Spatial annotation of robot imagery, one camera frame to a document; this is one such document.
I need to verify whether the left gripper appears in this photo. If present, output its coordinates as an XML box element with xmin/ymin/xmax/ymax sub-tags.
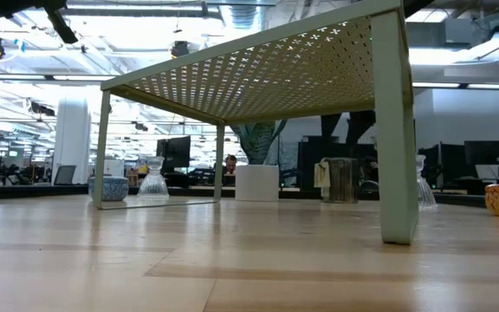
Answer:
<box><xmin>0</xmin><ymin>0</ymin><xmax>79</xmax><ymax>44</ymax></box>

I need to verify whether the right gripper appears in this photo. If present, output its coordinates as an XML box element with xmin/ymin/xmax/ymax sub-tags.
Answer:
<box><xmin>403</xmin><ymin>0</ymin><xmax>436</xmax><ymax>18</ymax></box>

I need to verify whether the silver lidded candle jar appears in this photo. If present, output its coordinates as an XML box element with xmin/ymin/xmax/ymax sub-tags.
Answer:
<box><xmin>314</xmin><ymin>156</ymin><xmax>360</xmax><ymax>205</ymax></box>

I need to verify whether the clear glass candlestick holder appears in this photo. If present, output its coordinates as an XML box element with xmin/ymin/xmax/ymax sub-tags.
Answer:
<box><xmin>136</xmin><ymin>155</ymin><xmax>171</xmax><ymax>201</ymax></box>
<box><xmin>414</xmin><ymin>154</ymin><xmax>439</xmax><ymax>212</ymax></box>

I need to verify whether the blue patterned votive holder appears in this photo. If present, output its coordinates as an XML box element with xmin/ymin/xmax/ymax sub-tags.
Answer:
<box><xmin>87</xmin><ymin>175</ymin><xmax>130</xmax><ymax>203</ymax></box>

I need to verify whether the green perforated metal shelf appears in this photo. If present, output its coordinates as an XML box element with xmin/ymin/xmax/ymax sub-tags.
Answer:
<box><xmin>92</xmin><ymin>0</ymin><xmax>420</xmax><ymax>246</ymax></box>

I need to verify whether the white column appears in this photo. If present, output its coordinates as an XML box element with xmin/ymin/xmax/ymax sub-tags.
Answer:
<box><xmin>51</xmin><ymin>98</ymin><xmax>93</xmax><ymax>186</ymax></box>

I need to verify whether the black computer monitor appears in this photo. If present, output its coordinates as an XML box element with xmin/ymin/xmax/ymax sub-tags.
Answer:
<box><xmin>156</xmin><ymin>135</ymin><xmax>192</xmax><ymax>171</ymax></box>
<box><xmin>439</xmin><ymin>142</ymin><xmax>466</xmax><ymax>183</ymax></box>
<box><xmin>463</xmin><ymin>140</ymin><xmax>499</xmax><ymax>166</ymax></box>

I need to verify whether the black cabinet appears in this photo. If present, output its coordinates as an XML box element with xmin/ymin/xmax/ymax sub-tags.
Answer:
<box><xmin>297</xmin><ymin>135</ymin><xmax>380</xmax><ymax>194</ymax></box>

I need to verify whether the snake plant in white pot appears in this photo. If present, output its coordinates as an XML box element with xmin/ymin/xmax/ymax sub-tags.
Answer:
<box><xmin>230</xmin><ymin>120</ymin><xmax>288</xmax><ymax>203</ymax></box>

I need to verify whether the person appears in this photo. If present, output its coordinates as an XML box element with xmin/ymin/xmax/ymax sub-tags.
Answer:
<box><xmin>223</xmin><ymin>153</ymin><xmax>238</xmax><ymax>175</ymax></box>

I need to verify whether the black aluminium table frame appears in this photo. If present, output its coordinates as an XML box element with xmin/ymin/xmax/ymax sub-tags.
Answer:
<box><xmin>0</xmin><ymin>181</ymin><xmax>489</xmax><ymax>208</ymax></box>

